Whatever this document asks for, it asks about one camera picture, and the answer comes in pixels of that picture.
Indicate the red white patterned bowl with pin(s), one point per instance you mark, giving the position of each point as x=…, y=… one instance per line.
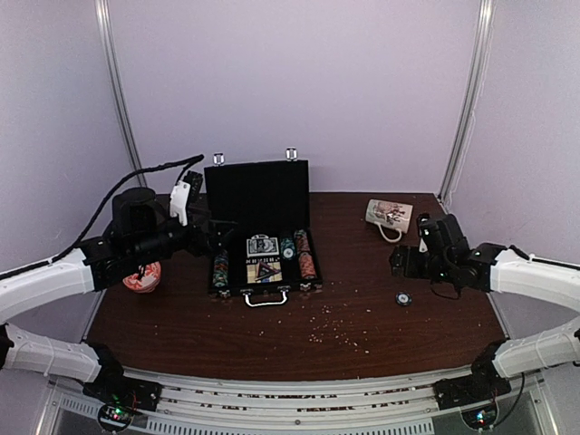
x=145, y=280

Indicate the blue white playing card box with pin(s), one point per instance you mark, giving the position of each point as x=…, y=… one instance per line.
x=262, y=245

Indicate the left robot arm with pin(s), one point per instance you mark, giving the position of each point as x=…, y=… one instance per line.
x=141, y=232

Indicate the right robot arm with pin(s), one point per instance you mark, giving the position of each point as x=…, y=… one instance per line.
x=494, y=268

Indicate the aluminium frame post left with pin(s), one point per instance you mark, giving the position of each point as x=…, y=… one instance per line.
x=102, y=9

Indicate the black poker set case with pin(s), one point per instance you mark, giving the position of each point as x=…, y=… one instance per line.
x=263, y=197

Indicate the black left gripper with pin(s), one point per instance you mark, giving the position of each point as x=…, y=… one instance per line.
x=198, y=247

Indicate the red black poker chip stack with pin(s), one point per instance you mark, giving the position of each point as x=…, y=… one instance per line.
x=304, y=254

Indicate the white mug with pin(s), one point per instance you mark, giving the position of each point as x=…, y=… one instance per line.
x=391, y=218

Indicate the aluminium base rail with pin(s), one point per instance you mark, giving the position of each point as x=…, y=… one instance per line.
x=403, y=404

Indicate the green poker chip stack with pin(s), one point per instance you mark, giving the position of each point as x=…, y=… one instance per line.
x=287, y=246

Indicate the aluminium frame post right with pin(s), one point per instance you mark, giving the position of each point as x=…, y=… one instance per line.
x=475, y=83

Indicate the aluminium frame post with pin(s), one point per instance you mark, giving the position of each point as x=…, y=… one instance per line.
x=102, y=9
x=475, y=83

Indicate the red triangle marker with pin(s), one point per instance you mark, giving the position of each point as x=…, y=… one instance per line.
x=264, y=272

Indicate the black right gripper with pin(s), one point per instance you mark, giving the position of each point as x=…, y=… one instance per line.
x=398, y=256

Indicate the multicolour poker chip row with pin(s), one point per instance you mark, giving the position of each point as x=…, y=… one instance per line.
x=220, y=269

